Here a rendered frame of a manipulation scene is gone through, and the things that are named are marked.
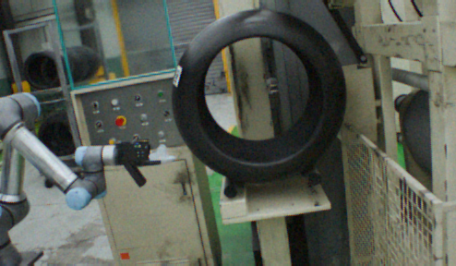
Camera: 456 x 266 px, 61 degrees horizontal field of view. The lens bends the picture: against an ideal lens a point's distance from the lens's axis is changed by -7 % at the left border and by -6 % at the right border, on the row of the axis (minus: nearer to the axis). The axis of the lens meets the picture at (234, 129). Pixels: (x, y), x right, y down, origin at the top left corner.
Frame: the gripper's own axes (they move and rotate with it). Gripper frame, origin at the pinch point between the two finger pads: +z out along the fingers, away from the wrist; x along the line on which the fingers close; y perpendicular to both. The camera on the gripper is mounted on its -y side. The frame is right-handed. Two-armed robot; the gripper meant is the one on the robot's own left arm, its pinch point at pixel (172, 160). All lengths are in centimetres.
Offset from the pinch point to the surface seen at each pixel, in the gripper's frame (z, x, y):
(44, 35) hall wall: -527, 982, 72
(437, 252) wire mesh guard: 67, -62, -4
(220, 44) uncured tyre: 19.3, -12.1, 39.7
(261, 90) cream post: 33.2, 25.0, 20.4
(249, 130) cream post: 27.9, 25.0, 3.9
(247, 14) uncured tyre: 28, -9, 49
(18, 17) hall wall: -607, 994, 130
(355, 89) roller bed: 70, 18, 21
